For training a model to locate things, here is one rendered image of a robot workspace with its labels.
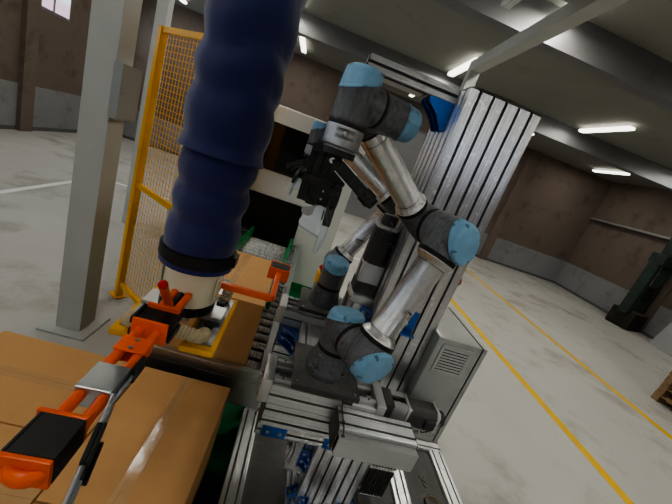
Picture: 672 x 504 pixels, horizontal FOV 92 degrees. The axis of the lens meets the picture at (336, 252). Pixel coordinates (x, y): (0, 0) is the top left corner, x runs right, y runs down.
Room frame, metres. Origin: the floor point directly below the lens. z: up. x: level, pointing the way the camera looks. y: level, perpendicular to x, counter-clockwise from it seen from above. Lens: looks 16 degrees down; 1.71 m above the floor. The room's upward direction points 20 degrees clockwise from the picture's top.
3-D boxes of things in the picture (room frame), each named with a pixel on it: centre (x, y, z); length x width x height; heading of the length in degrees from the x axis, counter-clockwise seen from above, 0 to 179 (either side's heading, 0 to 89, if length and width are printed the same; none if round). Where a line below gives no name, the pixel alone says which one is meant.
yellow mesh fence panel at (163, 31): (2.21, 1.30, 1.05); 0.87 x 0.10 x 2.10; 60
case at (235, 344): (1.64, 0.47, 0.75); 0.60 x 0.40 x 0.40; 9
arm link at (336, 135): (0.67, 0.06, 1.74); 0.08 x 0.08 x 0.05
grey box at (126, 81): (1.93, 1.46, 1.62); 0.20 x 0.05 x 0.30; 8
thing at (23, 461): (0.35, 0.31, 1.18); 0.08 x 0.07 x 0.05; 10
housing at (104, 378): (0.48, 0.32, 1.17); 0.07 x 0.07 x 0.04; 10
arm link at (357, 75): (0.68, 0.06, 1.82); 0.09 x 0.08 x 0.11; 125
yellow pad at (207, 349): (0.96, 0.31, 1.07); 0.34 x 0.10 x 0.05; 10
